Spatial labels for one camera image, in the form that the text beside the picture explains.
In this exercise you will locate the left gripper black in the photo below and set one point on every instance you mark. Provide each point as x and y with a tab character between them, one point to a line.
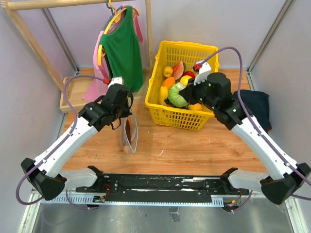
127	111

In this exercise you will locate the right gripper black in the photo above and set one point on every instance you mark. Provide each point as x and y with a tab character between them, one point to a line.
188	92

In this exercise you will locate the yellow apple toy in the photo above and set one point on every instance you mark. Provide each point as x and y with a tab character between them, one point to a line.
185	79

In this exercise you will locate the green cabbage toy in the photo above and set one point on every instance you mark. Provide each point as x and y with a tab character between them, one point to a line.
175	97

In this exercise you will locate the red apple toy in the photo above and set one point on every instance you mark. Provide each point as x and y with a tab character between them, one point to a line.
189	73

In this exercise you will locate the papaya slice toy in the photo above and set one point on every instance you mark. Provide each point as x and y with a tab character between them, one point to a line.
130	137

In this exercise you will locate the clear zip top bag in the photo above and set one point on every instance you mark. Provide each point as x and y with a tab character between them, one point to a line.
132	117

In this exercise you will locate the dark blue grape bunch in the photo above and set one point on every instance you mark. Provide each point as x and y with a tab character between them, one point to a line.
168	103

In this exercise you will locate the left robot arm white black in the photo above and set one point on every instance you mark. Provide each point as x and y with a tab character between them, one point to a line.
45	172

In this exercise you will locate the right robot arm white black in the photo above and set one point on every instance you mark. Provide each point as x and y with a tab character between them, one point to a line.
284	175

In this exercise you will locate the green tank top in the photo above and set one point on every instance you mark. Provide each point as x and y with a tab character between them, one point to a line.
123	52

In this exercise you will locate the orange fruit toy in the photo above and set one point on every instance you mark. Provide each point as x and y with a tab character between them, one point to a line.
195	107

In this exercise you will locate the pink shirt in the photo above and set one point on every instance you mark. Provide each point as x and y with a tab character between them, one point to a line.
98	87

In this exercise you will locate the orange mango toy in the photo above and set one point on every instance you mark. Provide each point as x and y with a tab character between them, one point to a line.
169	82

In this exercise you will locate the watermelon slice toy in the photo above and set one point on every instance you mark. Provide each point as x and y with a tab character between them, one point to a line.
178	70

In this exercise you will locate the yellow lemon toy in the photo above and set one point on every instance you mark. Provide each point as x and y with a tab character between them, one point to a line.
163	95

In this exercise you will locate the yellow peach toy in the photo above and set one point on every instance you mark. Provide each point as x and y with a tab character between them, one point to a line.
167	71

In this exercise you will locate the yellow plastic basket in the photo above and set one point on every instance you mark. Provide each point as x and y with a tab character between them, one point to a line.
169	54

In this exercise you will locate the wooden clothes rack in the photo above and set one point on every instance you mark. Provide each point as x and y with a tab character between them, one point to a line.
32	63

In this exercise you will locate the dark navy cloth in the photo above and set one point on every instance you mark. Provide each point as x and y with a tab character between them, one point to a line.
258	103

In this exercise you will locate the yellow clothes hanger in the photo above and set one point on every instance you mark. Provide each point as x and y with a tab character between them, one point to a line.
113	23

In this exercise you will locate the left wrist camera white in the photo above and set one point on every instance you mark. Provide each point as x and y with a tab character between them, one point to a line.
116	80

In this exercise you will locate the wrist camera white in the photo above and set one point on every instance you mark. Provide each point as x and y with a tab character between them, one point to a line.
116	80
203	70

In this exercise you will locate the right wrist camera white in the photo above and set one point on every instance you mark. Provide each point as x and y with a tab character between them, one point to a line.
203	70

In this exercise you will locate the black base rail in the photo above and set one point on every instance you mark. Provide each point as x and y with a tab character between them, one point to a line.
172	190

